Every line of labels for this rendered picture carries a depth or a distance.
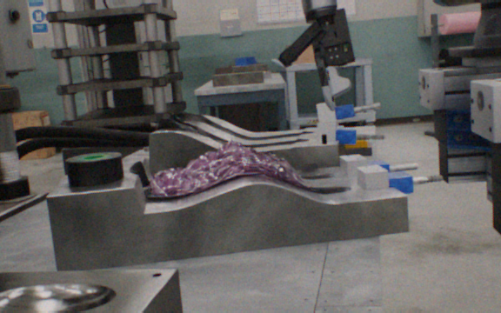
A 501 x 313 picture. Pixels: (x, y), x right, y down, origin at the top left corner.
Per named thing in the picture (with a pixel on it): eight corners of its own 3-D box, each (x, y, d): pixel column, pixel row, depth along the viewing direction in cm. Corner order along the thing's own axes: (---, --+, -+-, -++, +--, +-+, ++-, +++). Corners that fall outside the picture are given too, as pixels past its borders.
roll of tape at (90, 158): (60, 182, 93) (56, 159, 92) (110, 172, 98) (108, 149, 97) (80, 189, 87) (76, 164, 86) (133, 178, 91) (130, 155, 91)
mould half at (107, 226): (358, 193, 116) (356, 135, 114) (409, 232, 91) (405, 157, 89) (85, 223, 111) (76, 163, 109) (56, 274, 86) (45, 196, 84)
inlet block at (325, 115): (382, 117, 136) (377, 93, 136) (382, 117, 131) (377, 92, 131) (323, 129, 138) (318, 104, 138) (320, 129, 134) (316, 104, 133)
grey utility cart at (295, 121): (365, 129, 760) (360, 50, 744) (378, 134, 709) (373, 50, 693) (275, 138, 748) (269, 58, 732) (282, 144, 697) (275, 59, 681)
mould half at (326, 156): (346, 163, 145) (343, 106, 143) (340, 189, 120) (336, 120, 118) (142, 173, 154) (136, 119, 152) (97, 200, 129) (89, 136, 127)
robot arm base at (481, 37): (529, 42, 156) (528, 0, 154) (552, 41, 141) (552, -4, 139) (466, 47, 157) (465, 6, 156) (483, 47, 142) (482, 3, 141)
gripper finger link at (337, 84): (353, 103, 129) (345, 61, 131) (325, 109, 130) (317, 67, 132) (355, 106, 131) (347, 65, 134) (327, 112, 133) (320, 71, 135)
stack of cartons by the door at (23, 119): (58, 154, 769) (49, 86, 755) (49, 158, 737) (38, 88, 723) (-11, 159, 771) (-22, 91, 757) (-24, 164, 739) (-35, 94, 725)
